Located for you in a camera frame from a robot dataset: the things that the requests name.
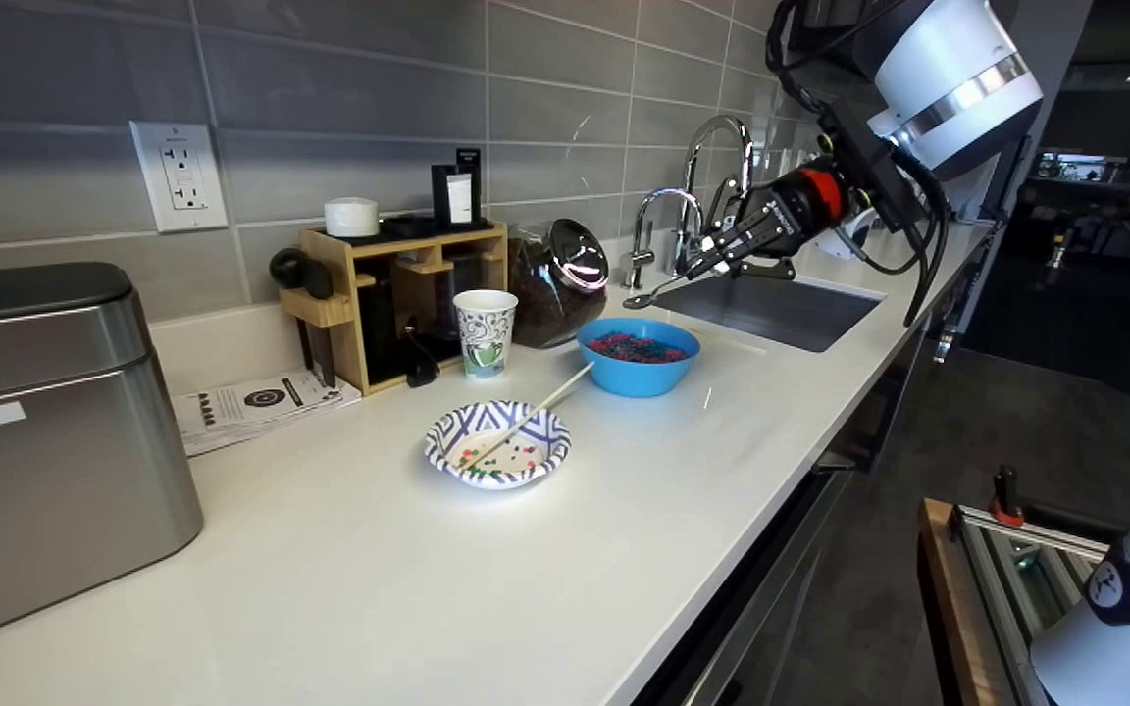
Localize white wall outlet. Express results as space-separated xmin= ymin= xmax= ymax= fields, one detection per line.
xmin=127 ymin=118 xmax=232 ymax=236

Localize patterned paper cup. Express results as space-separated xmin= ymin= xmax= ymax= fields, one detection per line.
xmin=451 ymin=288 xmax=522 ymax=381

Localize wooden stick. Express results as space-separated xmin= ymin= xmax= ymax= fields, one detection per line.
xmin=446 ymin=363 xmax=599 ymax=467

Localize black bottle with white label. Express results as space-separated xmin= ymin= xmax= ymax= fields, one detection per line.
xmin=427 ymin=144 xmax=488 ymax=233

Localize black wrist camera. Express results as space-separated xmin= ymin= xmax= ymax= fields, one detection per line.
xmin=836 ymin=122 xmax=950 ymax=269

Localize black round knob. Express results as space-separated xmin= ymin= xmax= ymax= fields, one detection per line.
xmin=268 ymin=245 xmax=332 ymax=301

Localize wooden cart with rail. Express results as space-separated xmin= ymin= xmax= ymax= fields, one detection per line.
xmin=913 ymin=467 xmax=1118 ymax=706

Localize blue patterned paper plate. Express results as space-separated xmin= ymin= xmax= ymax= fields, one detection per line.
xmin=420 ymin=398 xmax=576 ymax=493

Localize tall chrome faucet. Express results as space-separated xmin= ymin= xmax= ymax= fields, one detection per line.
xmin=680 ymin=110 xmax=756 ymax=269

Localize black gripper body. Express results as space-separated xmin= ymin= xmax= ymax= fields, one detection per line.
xmin=734 ymin=160 xmax=856 ymax=265

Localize steel dishwasher front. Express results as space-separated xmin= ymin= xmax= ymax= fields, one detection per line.
xmin=637 ymin=465 xmax=856 ymax=706

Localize dark brown bottle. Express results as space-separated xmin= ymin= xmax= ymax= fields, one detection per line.
xmin=359 ymin=269 xmax=444 ymax=394

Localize white printed booklet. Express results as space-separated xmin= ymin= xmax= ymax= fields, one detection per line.
xmin=172 ymin=364 xmax=364 ymax=458

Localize wooden organizer rack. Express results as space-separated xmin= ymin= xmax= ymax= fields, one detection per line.
xmin=276 ymin=219 xmax=514 ymax=399

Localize blue bowl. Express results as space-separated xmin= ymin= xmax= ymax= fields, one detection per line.
xmin=572 ymin=314 xmax=705 ymax=403

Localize red purple bowl contents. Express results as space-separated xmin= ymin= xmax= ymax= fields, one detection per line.
xmin=585 ymin=326 xmax=692 ymax=368

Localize steel sink basin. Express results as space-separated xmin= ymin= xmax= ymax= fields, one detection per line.
xmin=645 ymin=269 xmax=882 ymax=356

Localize white round puck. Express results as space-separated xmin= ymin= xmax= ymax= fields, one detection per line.
xmin=322 ymin=194 xmax=383 ymax=245

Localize small colourful candy heap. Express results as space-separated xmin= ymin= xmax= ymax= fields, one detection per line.
xmin=458 ymin=435 xmax=548 ymax=479

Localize dark metal spoon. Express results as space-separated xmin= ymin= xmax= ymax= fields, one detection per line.
xmin=622 ymin=258 xmax=734 ymax=314

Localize stainless steel box appliance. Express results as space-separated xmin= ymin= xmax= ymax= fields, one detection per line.
xmin=0 ymin=258 xmax=210 ymax=656

